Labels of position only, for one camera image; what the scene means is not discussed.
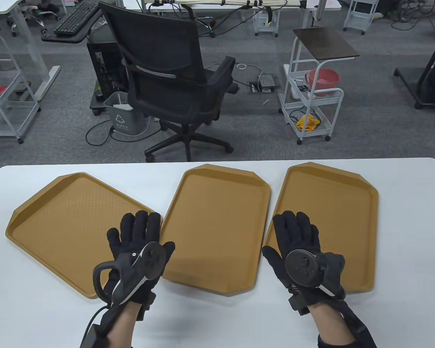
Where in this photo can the person's right hand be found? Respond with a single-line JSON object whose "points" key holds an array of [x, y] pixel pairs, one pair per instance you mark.
{"points": [[293, 232]]}

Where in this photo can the person's left hand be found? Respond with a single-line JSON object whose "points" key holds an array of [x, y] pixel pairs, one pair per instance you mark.
{"points": [[137, 228]]}

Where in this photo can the tan plastic food tray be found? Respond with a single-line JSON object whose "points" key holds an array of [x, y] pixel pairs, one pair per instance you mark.
{"points": [[217, 217], [58, 224], [333, 203]]}

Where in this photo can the black forearm band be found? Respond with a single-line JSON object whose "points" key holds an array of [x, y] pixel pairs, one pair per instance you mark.
{"points": [[359, 333]]}

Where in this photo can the person's right forearm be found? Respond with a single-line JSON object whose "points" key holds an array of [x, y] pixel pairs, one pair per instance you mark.
{"points": [[328, 322]]}

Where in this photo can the person's left forearm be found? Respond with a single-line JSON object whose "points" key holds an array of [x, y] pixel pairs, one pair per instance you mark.
{"points": [[121, 326]]}

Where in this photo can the black tracking controller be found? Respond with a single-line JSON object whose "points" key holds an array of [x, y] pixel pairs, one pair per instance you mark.
{"points": [[302, 266], [145, 261]]}

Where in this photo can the grey recycling bin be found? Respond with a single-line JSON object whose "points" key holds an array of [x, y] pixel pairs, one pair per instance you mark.
{"points": [[125, 119]]}

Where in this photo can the yellow cloth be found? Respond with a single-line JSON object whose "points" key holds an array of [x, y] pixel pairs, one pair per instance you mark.
{"points": [[308, 123]]}

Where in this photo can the white tiered rolling cart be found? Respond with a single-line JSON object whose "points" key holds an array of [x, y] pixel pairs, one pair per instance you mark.
{"points": [[331, 108]]}

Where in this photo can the floor socket box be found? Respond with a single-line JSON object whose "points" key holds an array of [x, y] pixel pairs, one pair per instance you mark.
{"points": [[264, 82]]}

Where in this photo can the red plastic basin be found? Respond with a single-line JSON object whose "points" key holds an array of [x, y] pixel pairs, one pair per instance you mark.
{"points": [[322, 79]]}

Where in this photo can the black computer tower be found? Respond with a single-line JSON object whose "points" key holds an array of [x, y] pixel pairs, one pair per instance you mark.
{"points": [[105, 69]]}

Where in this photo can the black mesh office chair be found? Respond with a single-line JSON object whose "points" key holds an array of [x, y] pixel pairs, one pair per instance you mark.
{"points": [[159, 43]]}

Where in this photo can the dark keyboard shelf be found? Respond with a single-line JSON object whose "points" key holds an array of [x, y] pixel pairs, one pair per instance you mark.
{"points": [[72, 38]]}

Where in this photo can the black floor stand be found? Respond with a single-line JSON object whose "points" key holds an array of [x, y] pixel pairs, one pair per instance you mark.
{"points": [[431, 79]]}

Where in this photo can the small white rolling cart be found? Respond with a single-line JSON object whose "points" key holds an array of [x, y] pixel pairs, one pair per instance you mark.
{"points": [[359, 18], [266, 21]]}

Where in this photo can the black keyboard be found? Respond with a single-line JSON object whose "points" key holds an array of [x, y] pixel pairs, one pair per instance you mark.
{"points": [[76, 20]]}

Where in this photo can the long white desk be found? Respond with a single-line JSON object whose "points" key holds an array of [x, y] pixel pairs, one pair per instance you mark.
{"points": [[203, 3]]}

